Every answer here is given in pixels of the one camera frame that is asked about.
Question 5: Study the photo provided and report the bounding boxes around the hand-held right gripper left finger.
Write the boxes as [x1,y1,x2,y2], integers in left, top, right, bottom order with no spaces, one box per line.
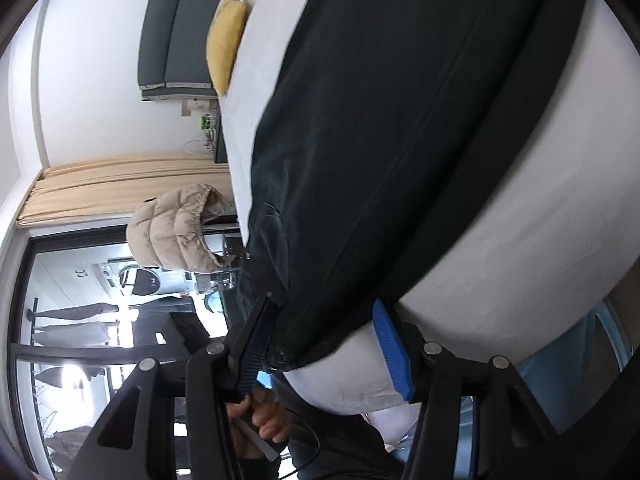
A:
[65,292,283,480]

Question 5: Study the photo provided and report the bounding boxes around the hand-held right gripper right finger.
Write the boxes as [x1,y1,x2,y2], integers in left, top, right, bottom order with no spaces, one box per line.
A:
[372,299,568,480]

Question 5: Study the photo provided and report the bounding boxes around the dark black pants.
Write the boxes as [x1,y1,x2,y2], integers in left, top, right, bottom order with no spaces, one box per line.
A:
[235,0,556,373]

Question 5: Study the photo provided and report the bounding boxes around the person's left hand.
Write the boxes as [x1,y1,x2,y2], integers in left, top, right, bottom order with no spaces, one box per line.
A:
[227,387,293,463]

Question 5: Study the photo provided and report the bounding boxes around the person's dark clothing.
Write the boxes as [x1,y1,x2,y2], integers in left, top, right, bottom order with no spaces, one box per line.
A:
[272,372,406,480]

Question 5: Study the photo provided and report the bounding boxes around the white washing machine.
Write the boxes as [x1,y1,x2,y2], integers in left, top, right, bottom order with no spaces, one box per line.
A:
[102,259,195,300]

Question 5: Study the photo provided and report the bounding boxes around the beige puffer jacket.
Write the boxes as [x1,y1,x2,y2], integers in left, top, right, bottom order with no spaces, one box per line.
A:
[126,184,233,273]

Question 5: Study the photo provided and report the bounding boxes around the clothes drying rack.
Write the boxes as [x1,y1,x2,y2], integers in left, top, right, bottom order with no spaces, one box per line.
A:
[26,297,133,351]

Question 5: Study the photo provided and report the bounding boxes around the light blue fabric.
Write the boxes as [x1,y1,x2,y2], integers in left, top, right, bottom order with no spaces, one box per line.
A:
[387,305,628,480]

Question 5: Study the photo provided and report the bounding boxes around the beige curtain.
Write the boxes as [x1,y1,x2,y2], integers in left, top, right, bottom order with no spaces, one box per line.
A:
[17,155,233,227]

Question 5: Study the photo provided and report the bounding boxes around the dark nightstand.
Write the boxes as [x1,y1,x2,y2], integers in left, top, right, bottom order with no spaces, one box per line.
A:
[212,105,232,164]

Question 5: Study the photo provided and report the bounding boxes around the black framed glass door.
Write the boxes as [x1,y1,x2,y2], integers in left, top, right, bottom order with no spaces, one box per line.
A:
[9,232,241,480]

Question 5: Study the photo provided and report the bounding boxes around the yellow pillow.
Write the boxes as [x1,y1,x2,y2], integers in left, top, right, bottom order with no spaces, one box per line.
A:
[206,0,249,97]

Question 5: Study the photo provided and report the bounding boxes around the grey padded headboard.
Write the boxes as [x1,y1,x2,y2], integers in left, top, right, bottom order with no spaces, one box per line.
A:
[137,0,236,102]

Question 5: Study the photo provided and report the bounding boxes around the black cable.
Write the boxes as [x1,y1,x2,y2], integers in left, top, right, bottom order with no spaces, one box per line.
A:
[277,402,322,473]

